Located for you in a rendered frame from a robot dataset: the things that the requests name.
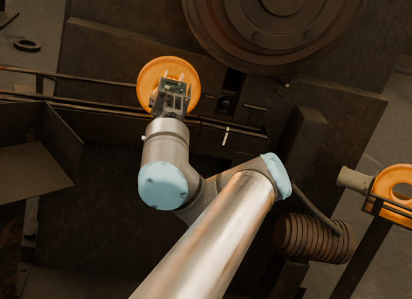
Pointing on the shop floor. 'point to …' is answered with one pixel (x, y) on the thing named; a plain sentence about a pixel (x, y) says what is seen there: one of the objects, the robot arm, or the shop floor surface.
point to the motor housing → (301, 253)
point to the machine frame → (355, 76)
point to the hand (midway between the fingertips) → (170, 81)
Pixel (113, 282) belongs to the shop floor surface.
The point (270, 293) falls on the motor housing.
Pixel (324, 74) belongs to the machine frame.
